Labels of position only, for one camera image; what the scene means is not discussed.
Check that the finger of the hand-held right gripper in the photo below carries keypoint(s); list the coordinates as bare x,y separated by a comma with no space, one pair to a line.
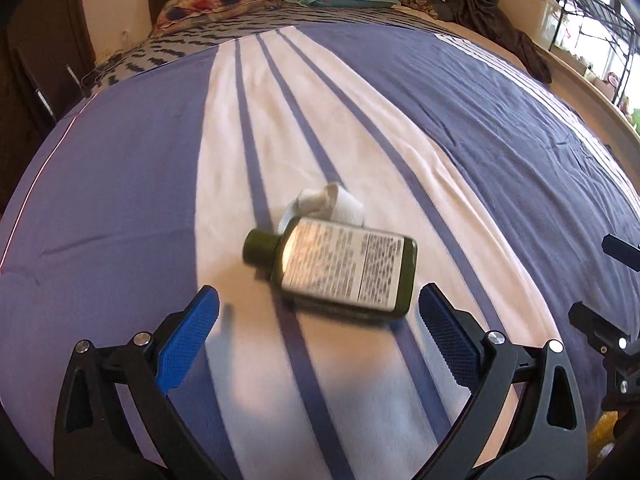
620,250
595,325

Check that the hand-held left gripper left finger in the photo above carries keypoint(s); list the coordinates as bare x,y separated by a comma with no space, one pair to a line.
187,340

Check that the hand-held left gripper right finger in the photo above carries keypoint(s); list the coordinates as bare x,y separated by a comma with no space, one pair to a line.
450,340

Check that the dark green bottle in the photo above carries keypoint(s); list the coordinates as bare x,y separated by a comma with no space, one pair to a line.
340,270

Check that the yellow fluffy rug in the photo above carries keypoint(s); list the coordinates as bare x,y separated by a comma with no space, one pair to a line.
602,435

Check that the blue white striped bedspread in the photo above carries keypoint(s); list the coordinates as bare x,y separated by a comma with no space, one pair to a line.
150,185

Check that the black metal rack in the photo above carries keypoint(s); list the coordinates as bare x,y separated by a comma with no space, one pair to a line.
600,10

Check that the white storage box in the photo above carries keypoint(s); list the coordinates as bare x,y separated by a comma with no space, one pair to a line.
530,7

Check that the dark brown hanging cloth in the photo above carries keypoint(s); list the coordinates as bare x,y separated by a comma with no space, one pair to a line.
495,15

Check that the grey patterned bed sheet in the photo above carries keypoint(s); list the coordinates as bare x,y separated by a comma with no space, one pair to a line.
200,45

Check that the dark brown wardrobe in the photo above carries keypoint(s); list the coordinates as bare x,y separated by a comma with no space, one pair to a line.
40,60

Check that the red blue patterned pillow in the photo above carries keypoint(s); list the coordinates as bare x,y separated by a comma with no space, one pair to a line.
215,2

